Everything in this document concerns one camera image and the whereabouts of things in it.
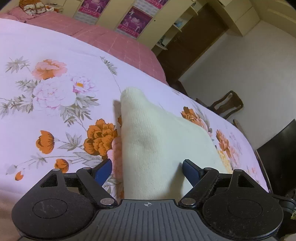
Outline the cream knit small garment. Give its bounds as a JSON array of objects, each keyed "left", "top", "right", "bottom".
[{"left": 120, "top": 87, "right": 231, "bottom": 201}]

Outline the black box by bed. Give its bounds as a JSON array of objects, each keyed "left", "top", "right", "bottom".
[{"left": 257, "top": 120, "right": 295, "bottom": 196}]

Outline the white floral quilt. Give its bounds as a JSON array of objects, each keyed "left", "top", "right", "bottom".
[{"left": 1, "top": 19, "right": 267, "bottom": 240}]

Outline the dark wooden chair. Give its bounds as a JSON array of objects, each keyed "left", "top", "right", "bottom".
[{"left": 195, "top": 90, "right": 244, "bottom": 119}]

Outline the pink checked bed sheet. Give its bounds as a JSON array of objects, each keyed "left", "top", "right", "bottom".
[{"left": 1, "top": 7, "right": 167, "bottom": 84}]

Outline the dark wooden door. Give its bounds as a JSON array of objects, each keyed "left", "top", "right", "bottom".
[{"left": 157, "top": 4, "right": 228, "bottom": 87}]

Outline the cream wardrobe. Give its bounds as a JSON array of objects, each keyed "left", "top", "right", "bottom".
[{"left": 45, "top": 1, "right": 260, "bottom": 49}]

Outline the cream corner shelf unit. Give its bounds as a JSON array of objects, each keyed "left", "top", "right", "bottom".
[{"left": 151, "top": 0, "right": 200, "bottom": 51}]

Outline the lower left magenta poster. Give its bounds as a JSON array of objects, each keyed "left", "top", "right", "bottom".
[{"left": 74, "top": 0, "right": 109, "bottom": 25}]

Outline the magenta poster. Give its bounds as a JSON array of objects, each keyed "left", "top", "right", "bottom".
[
  {"left": 116, "top": 6, "right": 152, "bottom": 39},
  {"left": 74, "top": 0, "right": 109, "bottom": 25},
  {"left": 134, "top": 0, "right": 168, "bottom": 9}
]

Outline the lower right magenta poster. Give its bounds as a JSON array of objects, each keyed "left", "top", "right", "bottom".
[{"left": 116, "top": 6, "right": 152, "bottom": 39}]

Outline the orange patterned pillow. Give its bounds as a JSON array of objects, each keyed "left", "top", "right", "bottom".
[{"left": 18, "top": 0, "right": 64, "bottom": 17}]

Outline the upper right magenta poster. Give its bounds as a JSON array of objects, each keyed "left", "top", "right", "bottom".
[{"left": 134, "top": 0, "right": 168, "bottom": 9}]

